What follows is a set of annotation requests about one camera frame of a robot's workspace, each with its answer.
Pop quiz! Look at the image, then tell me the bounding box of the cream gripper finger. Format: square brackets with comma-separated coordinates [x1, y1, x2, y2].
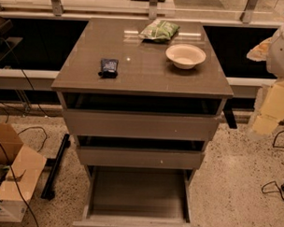
[247, 37, 272, 62]
[248, 79, 284, 137]

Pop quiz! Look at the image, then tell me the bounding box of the dark blue rxbar wrapper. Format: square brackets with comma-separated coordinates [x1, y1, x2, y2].
[98, 59, 119, 78]

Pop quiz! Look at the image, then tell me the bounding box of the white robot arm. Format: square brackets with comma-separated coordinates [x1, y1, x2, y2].
[247, 23, 284, 136]

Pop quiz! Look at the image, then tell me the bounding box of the grey drawer cabinet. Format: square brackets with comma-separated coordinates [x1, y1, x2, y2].
[46, 16, 236, 227]

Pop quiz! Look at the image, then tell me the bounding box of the grey open bottom drawer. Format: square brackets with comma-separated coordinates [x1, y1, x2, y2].
[73, 166, 201, 227]

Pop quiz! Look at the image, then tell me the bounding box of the grey top drawer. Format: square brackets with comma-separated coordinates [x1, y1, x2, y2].
[63, 109, 220, 141]

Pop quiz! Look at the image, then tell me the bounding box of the grey middle drawer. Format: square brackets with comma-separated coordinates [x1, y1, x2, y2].
[77, 147, 206, 169]

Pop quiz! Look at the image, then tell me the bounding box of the black table leg right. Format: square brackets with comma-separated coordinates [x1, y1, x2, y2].
[223, 108, 237, 129]

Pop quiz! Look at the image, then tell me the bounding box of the white paper bowl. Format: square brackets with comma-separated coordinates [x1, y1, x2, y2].
[165, 44, 206, 69]

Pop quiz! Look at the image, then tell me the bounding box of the green snack bag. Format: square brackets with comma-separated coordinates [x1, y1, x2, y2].
[138, 20, 179, 42]

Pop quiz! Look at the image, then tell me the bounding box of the black metal floor bar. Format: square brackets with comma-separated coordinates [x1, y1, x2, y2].
[41, 134, 71, 200]

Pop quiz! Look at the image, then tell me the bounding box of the open cardboard box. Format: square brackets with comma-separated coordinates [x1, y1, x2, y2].
[0, 123, 46, 222]

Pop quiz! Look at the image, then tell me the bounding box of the metal window frame rail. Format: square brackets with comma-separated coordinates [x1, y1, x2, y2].
[0, 0, 284, 27]

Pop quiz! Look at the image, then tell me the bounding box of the black cable on left floor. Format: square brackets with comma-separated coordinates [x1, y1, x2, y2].
[0, 35, 54, 227]

